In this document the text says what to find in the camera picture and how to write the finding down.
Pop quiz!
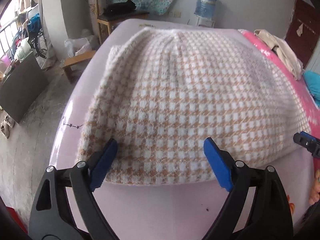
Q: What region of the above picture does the beige white houndstooth sweater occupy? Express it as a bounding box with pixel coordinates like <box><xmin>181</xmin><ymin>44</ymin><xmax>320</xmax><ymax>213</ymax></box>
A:
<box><xmin>77</xmin><ymin>28</ymin><xmax>311</xmax><ymax>185</ymax></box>

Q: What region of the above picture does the black clothing on chair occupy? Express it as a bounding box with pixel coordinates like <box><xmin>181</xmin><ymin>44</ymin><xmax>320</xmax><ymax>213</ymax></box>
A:
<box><xmin>104</xmin><ymin>0</ymin><xmax>136</xmax><ymax>16</ymax></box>

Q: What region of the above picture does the person's right hand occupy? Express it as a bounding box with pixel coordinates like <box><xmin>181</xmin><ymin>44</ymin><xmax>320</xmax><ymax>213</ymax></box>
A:
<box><xmin>309</xmin><ymin>170</ymin><xmax>320</xmax><ymax>205</ymax></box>

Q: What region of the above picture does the bright pink floral blanket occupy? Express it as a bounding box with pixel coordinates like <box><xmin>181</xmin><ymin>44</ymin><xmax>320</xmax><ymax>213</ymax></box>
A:
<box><xmin>239</xmin><ymin>29</ymin><xmax>319</xmax><ymax>139</ymax></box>

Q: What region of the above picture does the turquoise fluffy blanket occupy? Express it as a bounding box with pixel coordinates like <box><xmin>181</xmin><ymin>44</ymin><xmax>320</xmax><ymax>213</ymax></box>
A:
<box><xmin>303</xmin><ymin>70</ymin><xmax>320</xmax><ymax>107</ymax></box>

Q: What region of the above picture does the cream folded garment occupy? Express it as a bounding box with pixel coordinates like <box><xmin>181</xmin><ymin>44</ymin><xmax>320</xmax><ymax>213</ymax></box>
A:
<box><xmin>254</xmin><ymin>29</ymin><xmax>303</xmax><ymax>80</ymax></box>

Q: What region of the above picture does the pink bed sheet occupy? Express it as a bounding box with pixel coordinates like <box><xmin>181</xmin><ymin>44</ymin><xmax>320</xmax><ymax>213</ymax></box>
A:
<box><xmin>48</xmin><ymin>18</ymin><xmax>316</xmax><ymax>240</ymax></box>

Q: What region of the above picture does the dark red door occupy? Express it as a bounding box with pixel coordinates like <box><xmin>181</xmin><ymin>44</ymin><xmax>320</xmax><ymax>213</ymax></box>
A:
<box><xmin>285</xmin><ymin>0</ymin><xmax>319</xmax><ymax>68</ymax></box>

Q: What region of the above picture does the dark grey cabinet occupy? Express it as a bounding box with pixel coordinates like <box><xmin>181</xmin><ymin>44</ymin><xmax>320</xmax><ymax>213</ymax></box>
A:
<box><xmin>0</xmin><ymin>54</ymin><xmax>49</xmax><ymax>123</ymax></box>

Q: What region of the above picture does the small wooden stool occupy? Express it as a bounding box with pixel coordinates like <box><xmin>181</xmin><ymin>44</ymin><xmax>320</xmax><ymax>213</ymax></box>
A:
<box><xmin>62</xmin><ymin>50</ymin><xmax>97</xmax><ymax>83</ymax></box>

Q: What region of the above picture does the white water dispenser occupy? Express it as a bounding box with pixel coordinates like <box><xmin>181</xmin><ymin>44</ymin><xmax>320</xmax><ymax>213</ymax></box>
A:
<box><xmin>187</xmin><ymin>15</ymin><xmax>215</xmax><ymax>28</ymax></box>

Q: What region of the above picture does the blue water jug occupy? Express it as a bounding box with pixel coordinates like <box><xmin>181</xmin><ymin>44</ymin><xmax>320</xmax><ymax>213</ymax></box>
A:
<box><xmin>194</xmin><ymin>0</ymin><xmax>218</xmax><ymax>20</ymax></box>

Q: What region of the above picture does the white plastic bag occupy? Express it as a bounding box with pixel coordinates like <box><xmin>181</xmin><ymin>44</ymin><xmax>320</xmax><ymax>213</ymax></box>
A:
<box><xmin>64</xmin><ymin>29</ymin><xmax>99</xmax><ymax>57</ymax></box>

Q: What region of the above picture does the bicycle wheel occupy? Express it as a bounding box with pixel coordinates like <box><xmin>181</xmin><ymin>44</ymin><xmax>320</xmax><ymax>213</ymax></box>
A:
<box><xmin>35</xmin><ymin>28</ymin><xmax>48</xmax><ymax>59</ymax></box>

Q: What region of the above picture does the wooden armchair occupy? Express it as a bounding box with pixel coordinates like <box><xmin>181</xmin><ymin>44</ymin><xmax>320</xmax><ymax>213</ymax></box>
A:
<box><xmin>94</xmin><ymin>0</ymin><xmax>149</xmax><ymax>45</ymax></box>

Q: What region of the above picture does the wall power socket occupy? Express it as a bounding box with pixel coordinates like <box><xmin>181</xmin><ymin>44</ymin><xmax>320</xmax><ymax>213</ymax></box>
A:
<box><xmin>168</xmin><ymin>11</ymin><xmax>182</xmax><ymax>18</ymax></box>

